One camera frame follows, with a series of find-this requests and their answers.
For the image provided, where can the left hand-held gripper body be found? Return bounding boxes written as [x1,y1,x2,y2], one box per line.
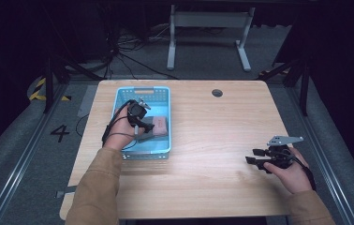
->
[126,97,152,128]

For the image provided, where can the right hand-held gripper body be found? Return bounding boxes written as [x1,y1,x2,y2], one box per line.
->
[264,134,304,171]

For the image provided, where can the light blue plastic basket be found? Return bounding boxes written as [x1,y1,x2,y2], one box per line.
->
[111,85,172,160]

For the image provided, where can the person's left hand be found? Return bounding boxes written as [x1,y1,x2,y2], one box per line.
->
[102,107,146,152]

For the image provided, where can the person's right hand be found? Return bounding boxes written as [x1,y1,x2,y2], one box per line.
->
[263,146,314,195]

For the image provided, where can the grey floor tape patch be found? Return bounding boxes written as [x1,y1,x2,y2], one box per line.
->
[77,84,98,119]

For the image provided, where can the black metal stand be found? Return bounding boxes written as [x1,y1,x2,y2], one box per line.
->
[41,51,105,114]
[258,54,311,117]

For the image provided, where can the grey tape strip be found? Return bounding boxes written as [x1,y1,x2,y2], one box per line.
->
[54,185,78,200]

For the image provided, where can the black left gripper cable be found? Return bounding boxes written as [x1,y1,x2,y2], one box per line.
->
[101,98,140,152]

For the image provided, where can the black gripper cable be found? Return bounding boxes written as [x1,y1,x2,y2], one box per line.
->
[101,98,140,152]
[282,148,317,192]

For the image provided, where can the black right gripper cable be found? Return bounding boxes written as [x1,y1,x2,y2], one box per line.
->
[282,148,317,192]

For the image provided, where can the thin black floor cable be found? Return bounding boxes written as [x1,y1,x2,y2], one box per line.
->
[74,113,91,138]

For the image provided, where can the bundle of black floor cables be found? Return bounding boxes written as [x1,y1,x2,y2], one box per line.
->
[102,23,180,81]

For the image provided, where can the white metal desk frame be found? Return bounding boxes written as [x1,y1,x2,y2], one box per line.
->
[166,4,257,72]

